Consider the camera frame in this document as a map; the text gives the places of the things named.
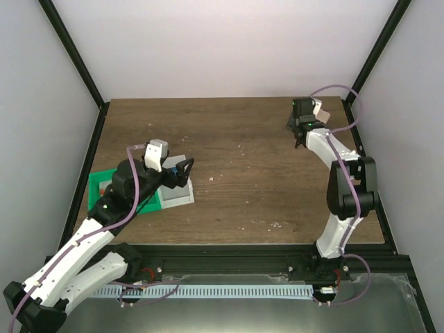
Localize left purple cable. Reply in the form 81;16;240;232
6;144;181;333

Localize light blue slotted strip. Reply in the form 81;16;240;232
92;284;314;300

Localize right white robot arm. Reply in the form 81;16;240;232
287;97;379;280

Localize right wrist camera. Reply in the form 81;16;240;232
312;98;331;123

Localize green plastic bin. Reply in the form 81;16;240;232
87;169;162;214

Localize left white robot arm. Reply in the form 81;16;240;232
3;158;194;332

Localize right black frame post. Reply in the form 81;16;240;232
350;0;413;94

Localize black frame post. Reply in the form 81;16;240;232
37;0;106;107
350;0;413;94

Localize white plastic bin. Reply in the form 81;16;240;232
157;155;195;210

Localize left black frame post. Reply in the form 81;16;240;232
37;0;106;107

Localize red white card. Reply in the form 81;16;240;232
98;180;112;196

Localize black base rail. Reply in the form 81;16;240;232
134;244;413;283

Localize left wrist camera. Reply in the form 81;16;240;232
144;139;169;172

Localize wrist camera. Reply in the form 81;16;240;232
312;98;331;123
144;139;169;172

